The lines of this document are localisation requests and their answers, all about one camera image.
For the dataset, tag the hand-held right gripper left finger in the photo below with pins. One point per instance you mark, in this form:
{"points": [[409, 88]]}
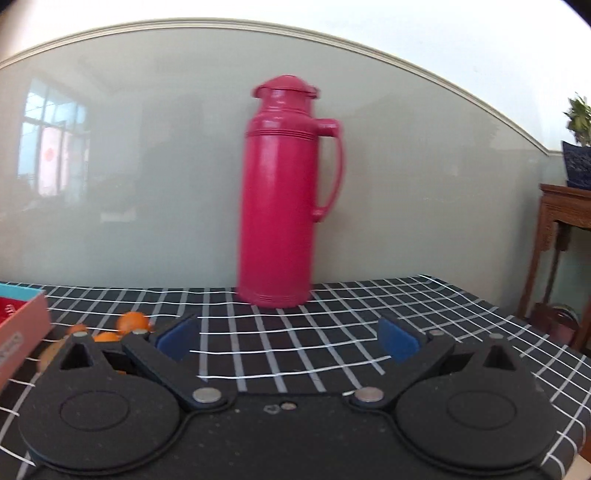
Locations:
{"points": [[178, 340]]}

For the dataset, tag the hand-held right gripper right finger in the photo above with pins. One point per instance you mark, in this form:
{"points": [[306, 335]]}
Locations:
{"points": [[397, 341]]}

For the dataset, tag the brown kiwi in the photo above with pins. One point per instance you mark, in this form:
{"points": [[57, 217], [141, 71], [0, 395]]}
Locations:
{"points": [[48, 357]]}

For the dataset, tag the red cardboard box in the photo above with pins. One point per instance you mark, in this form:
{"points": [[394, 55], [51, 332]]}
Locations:
{"points": [[23, 323]]}

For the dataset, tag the black white checked tablecloth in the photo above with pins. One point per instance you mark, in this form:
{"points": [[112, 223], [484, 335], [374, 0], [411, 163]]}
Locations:
{"points": [[323, 323]]}

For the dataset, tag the dark red pot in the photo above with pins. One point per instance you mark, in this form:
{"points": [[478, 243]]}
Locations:
{"points": [[558, 325]]}

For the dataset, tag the pink thermos jug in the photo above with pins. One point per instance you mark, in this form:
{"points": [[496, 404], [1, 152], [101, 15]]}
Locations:
{"points": [[277, 207]]}

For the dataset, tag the wooden plant stand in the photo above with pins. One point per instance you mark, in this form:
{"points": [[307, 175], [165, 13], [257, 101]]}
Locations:
{"points": [[549, 217]]}

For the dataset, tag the potted plant blue pot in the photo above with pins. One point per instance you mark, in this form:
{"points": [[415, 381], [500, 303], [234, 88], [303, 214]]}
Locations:
{"points": [[577, 166]]}

